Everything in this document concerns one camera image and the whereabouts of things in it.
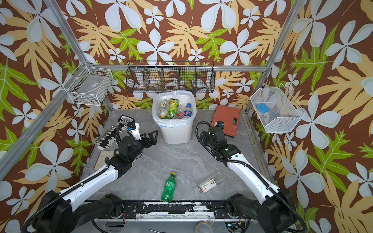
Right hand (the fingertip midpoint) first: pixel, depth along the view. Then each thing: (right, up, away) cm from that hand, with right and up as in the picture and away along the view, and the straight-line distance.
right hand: (205, 134), depth 82 cm
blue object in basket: (+35, +16, +4) cm, 39 cm away
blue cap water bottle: (-10, +13, +4) cm, 17 cm away
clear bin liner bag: (-12, +23, +10) cm, 28 cm away
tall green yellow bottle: (-19, +17, +6) cm, 26 cm away
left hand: (-30, +2, -3) cm, 30 cm away
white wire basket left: (-69, +29, +3) cm, 75 cm away
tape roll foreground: (-3, -41, -14) cm, 44 cm away
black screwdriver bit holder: (-66, -3, +19) cm, 69 cm away
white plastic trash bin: (-18, +2, +5) cm, 19 cm away
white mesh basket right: (+43, +12, -4) cm, 45 cm away
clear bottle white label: (+1, -28, -4) cm, 28 cm away
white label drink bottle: (-24, +15, -3) cm, 28 cm away
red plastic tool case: (+23, +12, +29) cm, 39 cm away
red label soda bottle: (-15, +14, +10) cm, 23 cm away
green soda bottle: (-21, -30, -6) cm, 37 cm away
